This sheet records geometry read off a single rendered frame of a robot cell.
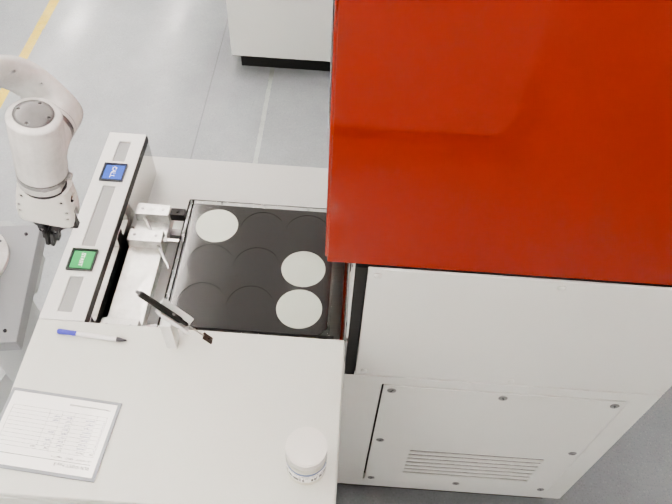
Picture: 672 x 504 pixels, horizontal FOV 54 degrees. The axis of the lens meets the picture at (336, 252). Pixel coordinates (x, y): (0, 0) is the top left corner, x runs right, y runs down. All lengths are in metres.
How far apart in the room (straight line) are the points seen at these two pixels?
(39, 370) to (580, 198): 1.02
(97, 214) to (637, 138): 1.14
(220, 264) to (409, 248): 0.58
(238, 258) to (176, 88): 1.97
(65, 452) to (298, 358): 0.45
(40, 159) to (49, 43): 2.72
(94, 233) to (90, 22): 2.48
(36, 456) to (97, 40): 2.79
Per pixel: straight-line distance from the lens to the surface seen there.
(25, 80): 1.22
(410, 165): 0.95
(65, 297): 1.50
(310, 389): 1.30
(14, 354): 1.95
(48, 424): 1.35
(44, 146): 1.15
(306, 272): 1.52
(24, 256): 1.72
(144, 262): 1.60
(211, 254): 1.56
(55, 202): 1.28
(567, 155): 0.97
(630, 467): 2.50
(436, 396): 1.57
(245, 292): 1.49
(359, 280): 1.17
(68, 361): 1.41
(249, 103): 3.30
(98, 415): 1.33
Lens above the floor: 2.14
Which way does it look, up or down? 53 degrees down
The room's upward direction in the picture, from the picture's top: 3 degrees clockwise
